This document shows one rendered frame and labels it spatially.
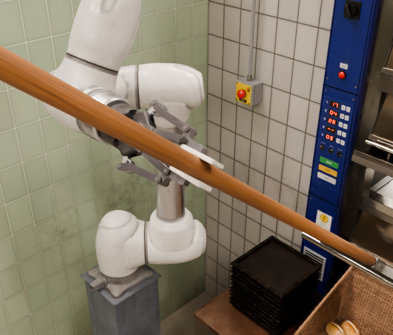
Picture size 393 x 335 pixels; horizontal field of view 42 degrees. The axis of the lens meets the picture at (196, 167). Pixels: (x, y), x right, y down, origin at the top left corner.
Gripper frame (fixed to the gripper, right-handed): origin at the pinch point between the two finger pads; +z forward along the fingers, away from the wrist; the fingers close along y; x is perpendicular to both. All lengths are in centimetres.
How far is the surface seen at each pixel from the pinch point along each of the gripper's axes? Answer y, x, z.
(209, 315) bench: 58, -145, -66
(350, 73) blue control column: -56, -109, -43
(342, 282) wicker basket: 15, -159, -25
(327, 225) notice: -3, -155, -41
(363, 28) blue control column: -69, -98, -41
